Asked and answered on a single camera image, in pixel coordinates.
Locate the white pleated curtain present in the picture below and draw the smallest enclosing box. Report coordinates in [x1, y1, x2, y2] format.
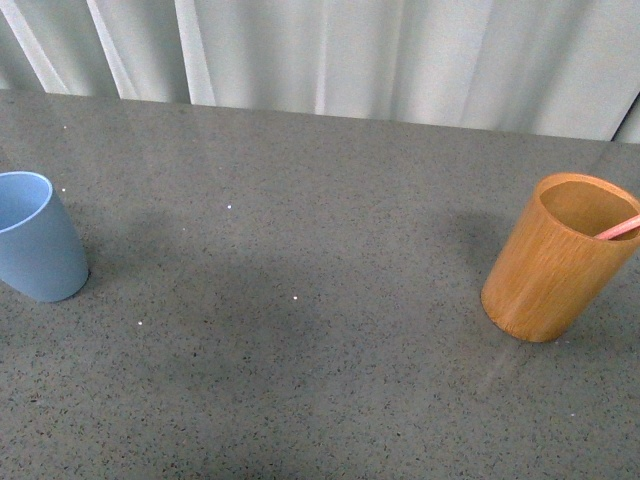
[1, 1, 639, 143]

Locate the pink chopstick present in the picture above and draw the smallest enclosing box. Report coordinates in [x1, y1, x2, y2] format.
[595, 215, 640, 240]

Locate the wooden bamboo chopstick holder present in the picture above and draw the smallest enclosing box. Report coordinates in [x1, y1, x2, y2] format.
[481, 173, 639, 342]

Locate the blue plastic cup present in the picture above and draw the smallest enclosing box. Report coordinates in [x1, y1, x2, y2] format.
[1, 171, 89, 302]

